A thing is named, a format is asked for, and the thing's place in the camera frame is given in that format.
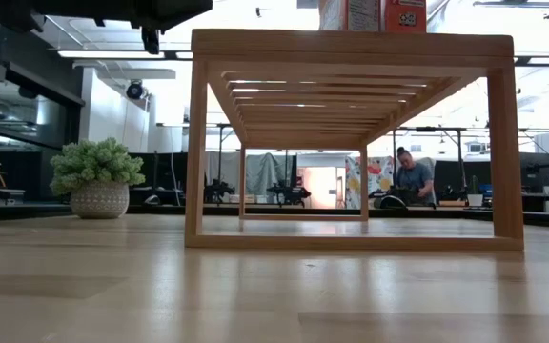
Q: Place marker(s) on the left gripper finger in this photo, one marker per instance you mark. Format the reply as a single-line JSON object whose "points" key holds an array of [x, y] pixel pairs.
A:
{"points": [[196, 6]]}

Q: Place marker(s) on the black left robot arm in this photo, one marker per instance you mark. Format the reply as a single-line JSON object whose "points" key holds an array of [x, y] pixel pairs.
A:
{"points": [[41, 6]]}

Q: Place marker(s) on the black background robot arm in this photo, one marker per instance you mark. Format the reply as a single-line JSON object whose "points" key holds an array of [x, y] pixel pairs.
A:
{"points": [[393, 197], [289, 193], [218, 190]]}

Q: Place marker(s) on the wooden slatted shelf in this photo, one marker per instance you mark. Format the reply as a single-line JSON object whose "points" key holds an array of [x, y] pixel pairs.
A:
{"points": [[351, 45]]}

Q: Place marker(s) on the grey hanging cloth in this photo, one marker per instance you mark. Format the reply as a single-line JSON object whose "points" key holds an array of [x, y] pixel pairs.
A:
{"points": [[262, 171], [229, 169]]}

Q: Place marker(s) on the round green plant white pot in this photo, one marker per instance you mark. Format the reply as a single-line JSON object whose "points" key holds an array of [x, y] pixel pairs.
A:
{"points": [[98, 200]]}

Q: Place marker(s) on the colourful flower-print cloth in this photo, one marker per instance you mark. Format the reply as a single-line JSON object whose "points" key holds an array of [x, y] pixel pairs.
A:
{"points": [[374, 178]]}

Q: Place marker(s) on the person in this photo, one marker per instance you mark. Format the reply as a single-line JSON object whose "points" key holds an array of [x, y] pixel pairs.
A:
{"points": [[415, 178]]}

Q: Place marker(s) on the small plant white pot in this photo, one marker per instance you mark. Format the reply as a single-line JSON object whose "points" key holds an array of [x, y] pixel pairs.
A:
{"points": [[474, 197]]}

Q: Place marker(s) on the black monitor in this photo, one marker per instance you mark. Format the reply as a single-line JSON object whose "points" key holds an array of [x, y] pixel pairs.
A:
{"points": [[536, 171]]}

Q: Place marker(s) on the round black ceiling camera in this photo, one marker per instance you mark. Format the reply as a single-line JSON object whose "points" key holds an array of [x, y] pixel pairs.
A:
{"points": [[135, 90]]}

